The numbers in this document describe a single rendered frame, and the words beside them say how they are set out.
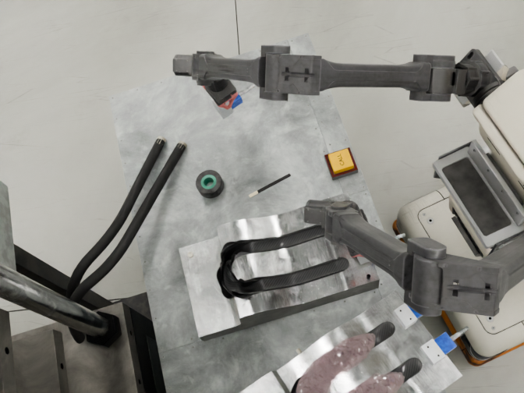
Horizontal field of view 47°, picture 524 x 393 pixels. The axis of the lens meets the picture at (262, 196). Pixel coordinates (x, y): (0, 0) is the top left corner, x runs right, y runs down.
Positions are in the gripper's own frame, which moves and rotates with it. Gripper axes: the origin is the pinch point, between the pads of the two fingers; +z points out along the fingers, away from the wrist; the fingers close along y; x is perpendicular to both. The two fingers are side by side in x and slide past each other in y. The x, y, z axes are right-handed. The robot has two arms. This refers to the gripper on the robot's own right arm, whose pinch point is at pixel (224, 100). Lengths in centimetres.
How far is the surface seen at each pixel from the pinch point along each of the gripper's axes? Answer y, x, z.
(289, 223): 40.8, -5.8, 6.4
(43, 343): 35, -74, -9
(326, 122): 17.5, 23.7, 14.5
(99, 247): 14, -53, 6
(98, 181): -63, -53, 95
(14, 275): 33, -63, -39
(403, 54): -28, 99, 94
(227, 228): 33.7, -20.9, 1.4
